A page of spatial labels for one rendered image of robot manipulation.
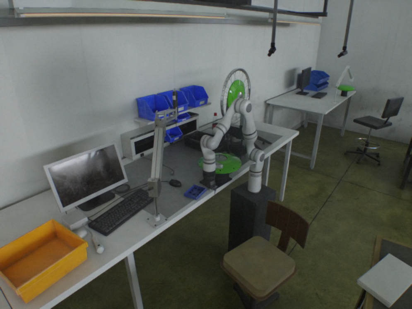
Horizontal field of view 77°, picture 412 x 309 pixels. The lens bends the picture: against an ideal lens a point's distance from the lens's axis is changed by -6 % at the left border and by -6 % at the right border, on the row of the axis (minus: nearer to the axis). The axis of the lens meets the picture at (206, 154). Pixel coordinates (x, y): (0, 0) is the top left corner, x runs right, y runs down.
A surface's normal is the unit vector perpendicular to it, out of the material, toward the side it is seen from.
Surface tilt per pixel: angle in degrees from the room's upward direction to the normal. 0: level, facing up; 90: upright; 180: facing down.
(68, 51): 90
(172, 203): 0
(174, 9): 90
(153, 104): 90
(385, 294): 0
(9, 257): 86
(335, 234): 0
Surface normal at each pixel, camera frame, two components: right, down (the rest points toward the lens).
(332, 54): -0.63, 0.33
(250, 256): 0.00, -0.90
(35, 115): 0.78, 0.27
